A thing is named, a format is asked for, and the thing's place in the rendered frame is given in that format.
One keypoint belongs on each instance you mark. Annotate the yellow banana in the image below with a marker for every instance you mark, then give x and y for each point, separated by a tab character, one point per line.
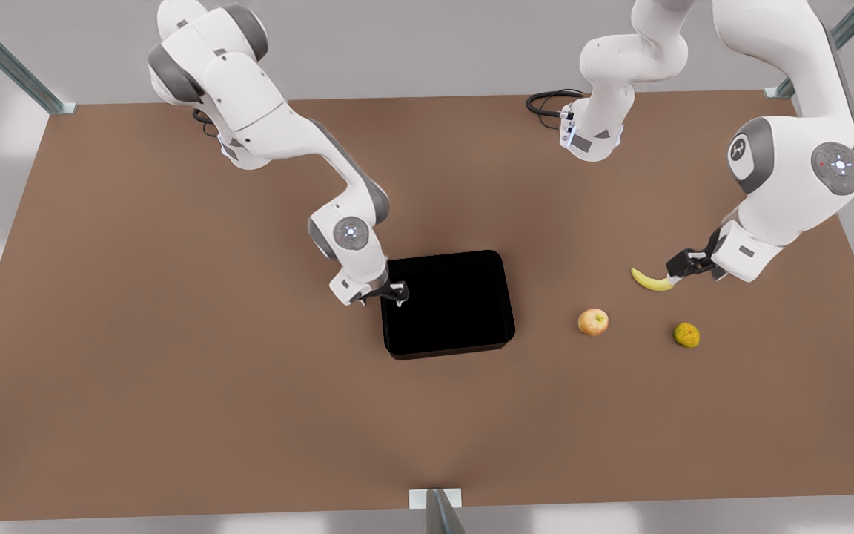
649	280

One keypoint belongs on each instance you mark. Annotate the red yellow apple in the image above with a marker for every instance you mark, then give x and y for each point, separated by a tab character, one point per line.
593	322

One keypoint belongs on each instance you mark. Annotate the silver frame post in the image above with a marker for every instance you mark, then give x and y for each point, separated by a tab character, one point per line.
8	59
438	512
831	44

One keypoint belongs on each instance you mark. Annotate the yellow green pear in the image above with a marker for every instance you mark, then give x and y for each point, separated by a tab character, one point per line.
686	334

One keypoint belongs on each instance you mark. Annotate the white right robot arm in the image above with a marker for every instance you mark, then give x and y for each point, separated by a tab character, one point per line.
249	111

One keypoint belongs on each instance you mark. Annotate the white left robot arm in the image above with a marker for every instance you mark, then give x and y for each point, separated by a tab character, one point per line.
790	170

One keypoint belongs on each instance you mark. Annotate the black rectangular tray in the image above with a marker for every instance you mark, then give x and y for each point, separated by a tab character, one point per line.
448	304

